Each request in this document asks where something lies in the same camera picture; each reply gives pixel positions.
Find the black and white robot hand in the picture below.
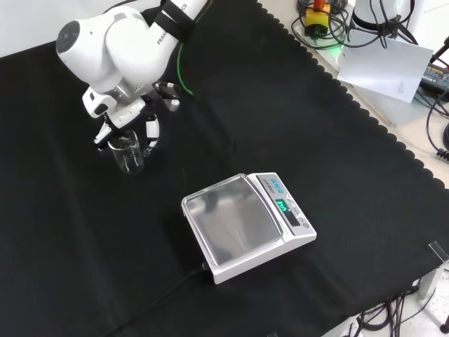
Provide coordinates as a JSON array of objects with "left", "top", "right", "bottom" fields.
[{"left": 82, "top": 80, "right": 182, "bottom": 158}]

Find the clear glass beaker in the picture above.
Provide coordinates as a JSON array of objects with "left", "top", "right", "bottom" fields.
[{"left": 107, "top": 128, "right": 145, "bottom": 176}]

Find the black bench cloth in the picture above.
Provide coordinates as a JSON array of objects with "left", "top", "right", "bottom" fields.
[{"left": 0, "top": 0, "right": 449, "bottom": 337}]

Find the white electronic balance steel pan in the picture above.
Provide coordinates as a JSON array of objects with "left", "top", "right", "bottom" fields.
[{"left": 180, "top": 171, "right": 318, "bottom": 286}]

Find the yellow stop button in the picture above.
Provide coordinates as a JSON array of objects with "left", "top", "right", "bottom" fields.
[{"left": 303, "top": 0, "right": 332, "bottom": 38}]

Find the pale board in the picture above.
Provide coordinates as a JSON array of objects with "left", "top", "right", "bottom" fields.
[{"left": 336, "top": 36, "right": 435, "bottom": 104}]

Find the black box with yellow label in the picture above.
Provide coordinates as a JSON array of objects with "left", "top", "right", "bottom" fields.
[{"left": 420, "top": 62, "right": 449, "bottom": 95}]

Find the clear plastic cloth clip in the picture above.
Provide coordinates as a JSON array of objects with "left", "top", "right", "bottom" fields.
[{"left": 427, "top": 239, "right": 449, "bottom": 263}]

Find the aluminium bench leg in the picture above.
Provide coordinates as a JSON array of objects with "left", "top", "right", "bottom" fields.
[{"left": 418, "top": 260, "right": 449, "bottom": 303}]

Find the green cable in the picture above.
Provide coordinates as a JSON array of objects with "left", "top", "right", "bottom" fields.
[{"left": 176, "top": 41, "right": 196, "bottom": 99}]

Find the black balance power cable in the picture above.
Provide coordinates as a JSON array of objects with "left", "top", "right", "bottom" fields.
[{"left": 114, "top": 260, "right": 211, "bottom": 337}]

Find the black cable tangle by button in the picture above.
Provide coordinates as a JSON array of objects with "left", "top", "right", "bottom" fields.
[{"left": 290, "top": 0, "right": 355, "bottom": 50}]

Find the white base with black ring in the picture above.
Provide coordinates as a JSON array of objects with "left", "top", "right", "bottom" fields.
[{"left": 351, "top": 0, "right": 415, "bottom": 33}]

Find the black ribbed-end cable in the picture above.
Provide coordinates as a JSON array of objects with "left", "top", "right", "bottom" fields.
[{"left": 425, "top": 100, "right": 449, "bottom": 159}]

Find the black under-bench cable tangle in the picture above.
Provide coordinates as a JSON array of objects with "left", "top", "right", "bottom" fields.
[{"left": 356, "top": 279, "right": 424, "bottom": 337}]

